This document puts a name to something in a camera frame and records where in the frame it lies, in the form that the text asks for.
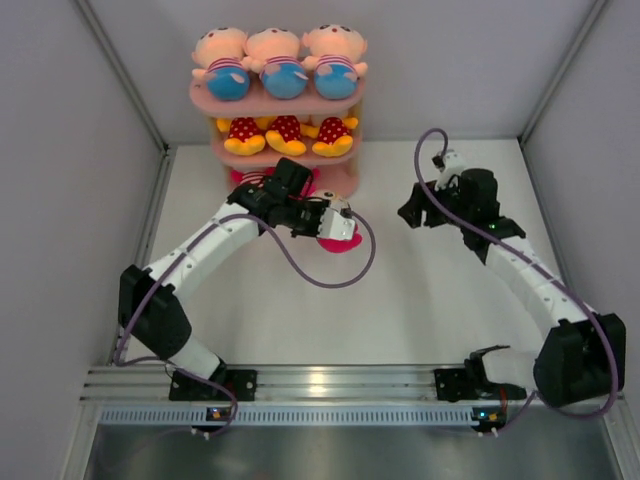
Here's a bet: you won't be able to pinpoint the pink three-tier shelf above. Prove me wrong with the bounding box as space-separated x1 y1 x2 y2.
189 79 366 197

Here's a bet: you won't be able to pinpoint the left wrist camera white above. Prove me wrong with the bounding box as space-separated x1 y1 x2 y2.
317 207 356 241

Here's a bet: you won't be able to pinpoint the white plush yellow glasses front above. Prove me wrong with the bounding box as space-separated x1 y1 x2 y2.
302 168 321 197

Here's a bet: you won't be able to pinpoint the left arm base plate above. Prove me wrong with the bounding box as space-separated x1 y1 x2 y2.
169 369 258 402

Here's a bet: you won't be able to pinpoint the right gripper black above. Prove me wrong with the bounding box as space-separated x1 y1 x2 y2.
397 175 472 230

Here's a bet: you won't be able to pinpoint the baby doll blue pants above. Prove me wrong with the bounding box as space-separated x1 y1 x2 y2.
191 27 250 101
243 27 308 100

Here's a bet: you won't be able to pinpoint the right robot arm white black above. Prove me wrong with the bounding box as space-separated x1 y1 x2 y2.
398 168 626 408

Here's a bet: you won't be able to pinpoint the aluminium mounting rail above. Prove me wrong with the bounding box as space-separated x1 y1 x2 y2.
81 364 464 402

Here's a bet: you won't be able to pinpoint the perforated cable duct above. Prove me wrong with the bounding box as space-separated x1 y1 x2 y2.
99 404 501 427

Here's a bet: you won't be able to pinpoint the left baby doll blue pants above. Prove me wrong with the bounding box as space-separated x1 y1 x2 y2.
191 27 250 101

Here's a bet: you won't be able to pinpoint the small baby doll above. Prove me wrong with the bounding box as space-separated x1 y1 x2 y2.
302 24 368 100

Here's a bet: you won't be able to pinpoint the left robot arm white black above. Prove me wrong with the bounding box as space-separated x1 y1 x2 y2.
117 158 340 400

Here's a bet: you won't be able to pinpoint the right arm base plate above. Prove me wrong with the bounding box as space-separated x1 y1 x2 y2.
433 368 527 403

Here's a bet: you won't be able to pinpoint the right baby doll blue pants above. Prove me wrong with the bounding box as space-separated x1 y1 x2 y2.
243 27 308 100

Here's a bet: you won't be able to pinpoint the yellow plush red dotted dress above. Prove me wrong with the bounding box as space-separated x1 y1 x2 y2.
215 117 266 156

